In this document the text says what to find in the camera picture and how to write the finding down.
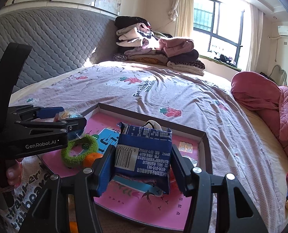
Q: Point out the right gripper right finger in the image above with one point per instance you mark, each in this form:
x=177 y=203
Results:
x=182 y=167

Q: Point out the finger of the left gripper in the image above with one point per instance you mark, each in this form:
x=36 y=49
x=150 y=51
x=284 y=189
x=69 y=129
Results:
x=72 y=125
x=30 y=112

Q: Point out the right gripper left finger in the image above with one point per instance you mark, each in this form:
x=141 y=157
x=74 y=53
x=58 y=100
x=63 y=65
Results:
x=103 y=171

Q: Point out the green fuzzy hair scrunchie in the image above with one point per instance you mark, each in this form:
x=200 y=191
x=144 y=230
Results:
x=76 y=151

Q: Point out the blue snack packet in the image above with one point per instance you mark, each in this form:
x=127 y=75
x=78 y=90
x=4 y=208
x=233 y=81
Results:
x=143 y=155

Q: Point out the colourful toy egg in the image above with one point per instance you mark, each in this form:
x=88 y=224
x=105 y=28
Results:
x=67 y=114

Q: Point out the red ball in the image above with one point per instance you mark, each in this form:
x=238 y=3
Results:
x=193 y=161

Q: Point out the orange tangerine with stem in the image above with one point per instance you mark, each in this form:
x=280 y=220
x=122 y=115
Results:
x=73 y=227

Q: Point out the pink blue book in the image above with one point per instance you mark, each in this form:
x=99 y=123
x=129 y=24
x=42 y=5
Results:
x=146 y=185

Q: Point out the pink strawberry bed sheet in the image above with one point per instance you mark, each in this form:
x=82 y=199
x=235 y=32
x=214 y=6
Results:
x=240 y=141

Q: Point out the grey quilted headboard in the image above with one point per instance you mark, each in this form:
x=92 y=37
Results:
x=63 y=39

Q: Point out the pile of folded clothes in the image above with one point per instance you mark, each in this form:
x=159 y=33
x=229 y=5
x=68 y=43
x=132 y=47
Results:
x=137 y=42

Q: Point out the pink quilted blanket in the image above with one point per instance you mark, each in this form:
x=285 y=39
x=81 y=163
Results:
x=270 y=101

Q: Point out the cream curtain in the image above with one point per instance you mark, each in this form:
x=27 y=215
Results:
x=181 y=12

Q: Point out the window with dark frame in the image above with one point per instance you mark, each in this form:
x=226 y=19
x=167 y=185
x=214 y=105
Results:
x=220 y=25

